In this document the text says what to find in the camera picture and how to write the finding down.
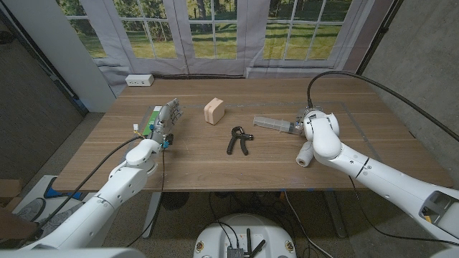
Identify grey table leg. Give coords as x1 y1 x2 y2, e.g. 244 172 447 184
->
324 189 348 239
142 191 162 239

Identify thick black cable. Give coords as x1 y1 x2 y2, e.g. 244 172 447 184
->
306 70 459 143
35 135 144 234

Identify black round floor object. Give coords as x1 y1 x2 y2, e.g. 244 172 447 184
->
160 192 190 211

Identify white power strip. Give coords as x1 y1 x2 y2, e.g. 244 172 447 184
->
125 74 155 87

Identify printed window backdrop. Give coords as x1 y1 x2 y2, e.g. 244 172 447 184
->
55 0 395 96

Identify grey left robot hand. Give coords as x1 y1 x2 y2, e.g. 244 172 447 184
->
148 98 184 148

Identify brown cardboard box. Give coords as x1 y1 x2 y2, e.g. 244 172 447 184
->
0 178 23 212

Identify white string spool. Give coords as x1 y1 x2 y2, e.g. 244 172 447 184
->
295 140 316 168

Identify white floor cable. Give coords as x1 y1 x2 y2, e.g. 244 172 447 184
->
283 191 334 258

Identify black backdrop stand pole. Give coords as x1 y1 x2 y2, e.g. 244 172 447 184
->
354 0 404 76

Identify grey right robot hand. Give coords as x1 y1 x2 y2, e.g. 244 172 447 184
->
295 106 323 134

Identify black hand grip strengthener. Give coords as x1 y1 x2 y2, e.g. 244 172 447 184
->
226 125 255 156

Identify green cardboard box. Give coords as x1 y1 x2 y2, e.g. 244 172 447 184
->
142 105 164 137

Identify grey sneaker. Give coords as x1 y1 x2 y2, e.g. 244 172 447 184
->
39 202 85 234
16 197 47 222

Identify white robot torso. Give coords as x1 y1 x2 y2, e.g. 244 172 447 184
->
193 214 298 258

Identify large clear plastic syringe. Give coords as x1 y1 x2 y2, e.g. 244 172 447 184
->
252 115 304 136

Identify thin black cable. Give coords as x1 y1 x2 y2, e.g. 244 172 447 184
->
127 148 166 248
348 174 459 248

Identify person leg brown trousers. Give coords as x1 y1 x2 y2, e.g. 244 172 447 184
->
0 207 39 241

